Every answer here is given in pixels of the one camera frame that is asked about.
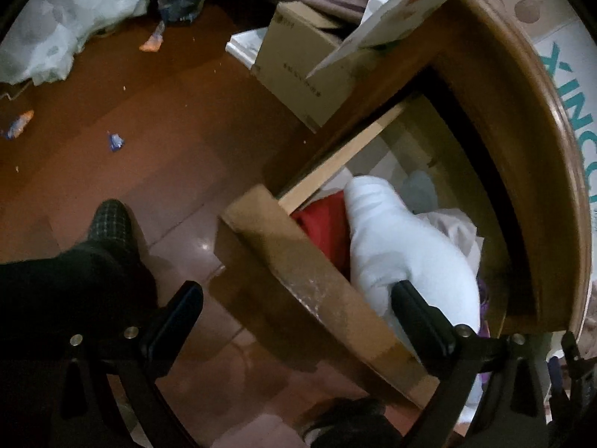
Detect white underwear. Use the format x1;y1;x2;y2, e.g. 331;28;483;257
343;174;484;412

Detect wooden nightstand drawer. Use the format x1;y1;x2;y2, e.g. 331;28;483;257
216;97;506;408

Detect red knitted garment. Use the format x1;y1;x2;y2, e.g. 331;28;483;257
290;190;350;280

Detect purple satin garment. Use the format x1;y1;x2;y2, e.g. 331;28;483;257
478;278;491;338

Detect beige grey garment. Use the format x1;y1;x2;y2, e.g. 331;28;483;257
417;208;485;275

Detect pale grey small garment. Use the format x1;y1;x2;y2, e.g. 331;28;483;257
398;170;439;214

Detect plaid slipper foot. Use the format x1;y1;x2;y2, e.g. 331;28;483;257
84;199;140;262

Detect orange blue wrapper on floor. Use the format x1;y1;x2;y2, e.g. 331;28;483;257
4;110;34;140

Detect brown wooden nightstand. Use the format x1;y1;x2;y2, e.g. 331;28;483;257
260;0;594;337

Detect white flat box on floor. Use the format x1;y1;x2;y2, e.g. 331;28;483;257
225;27;267;69

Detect white leaf-print sheet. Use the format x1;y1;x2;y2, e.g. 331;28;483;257
1;0;149;85

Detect brown cardboard box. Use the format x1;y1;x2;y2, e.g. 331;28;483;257
252;1;379;131

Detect white XINCCI shoe box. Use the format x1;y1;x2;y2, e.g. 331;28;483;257
533;18;597;235

